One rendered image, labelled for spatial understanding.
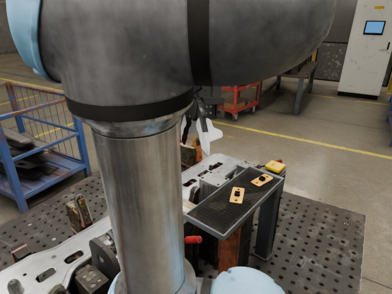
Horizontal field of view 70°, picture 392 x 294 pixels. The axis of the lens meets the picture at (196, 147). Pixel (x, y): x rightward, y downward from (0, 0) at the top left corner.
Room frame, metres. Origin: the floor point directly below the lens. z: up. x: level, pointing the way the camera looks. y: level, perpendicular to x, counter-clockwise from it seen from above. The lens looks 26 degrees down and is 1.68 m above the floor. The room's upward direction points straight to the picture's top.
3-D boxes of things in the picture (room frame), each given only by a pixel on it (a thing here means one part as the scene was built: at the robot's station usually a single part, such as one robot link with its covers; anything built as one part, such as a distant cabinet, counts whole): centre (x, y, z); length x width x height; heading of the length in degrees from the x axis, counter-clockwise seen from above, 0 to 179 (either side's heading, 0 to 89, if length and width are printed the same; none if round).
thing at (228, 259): (0.73, -0.14, 0.92); 0.10 x 0.08 x 0.45; 140
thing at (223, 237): (0.73, -0.14, 1.16); 0.37 x 0.14 x 0.02; 140
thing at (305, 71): (5.87, -1.93, 0.57); 1.86 x 0.90 x 1.14; 152
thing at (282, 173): (0.93, -0.30, 0.92); 0.08 x 0.08 x 0.44; 50
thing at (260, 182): (0.83, -0.23, 1.17); 0.08 x 0.04 x 0.01; 132
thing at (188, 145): (1.34, 0.03, 0.88); 0.15 x 0.11 x 0.36; 50
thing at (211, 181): (0.92, -0.07, 0.90); 0.13 x 0.10 x 0.41; 50
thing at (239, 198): (0.74, -0.13, 1.17); 0.08 x 0.04 x 0.01; 165
